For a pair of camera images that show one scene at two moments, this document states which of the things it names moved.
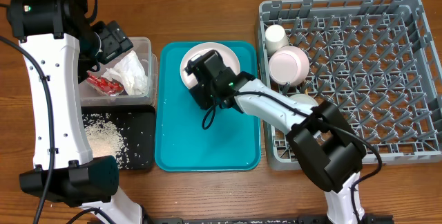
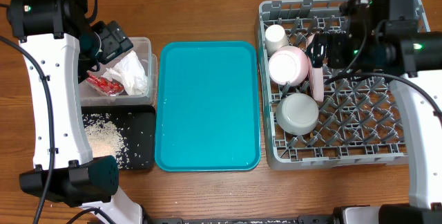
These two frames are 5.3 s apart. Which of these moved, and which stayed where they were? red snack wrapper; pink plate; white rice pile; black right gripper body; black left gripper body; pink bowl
Moved: pink plate; black right gripper body
Stayed: pink bowl; white rice pile; red snack wrapper; black left gripper body
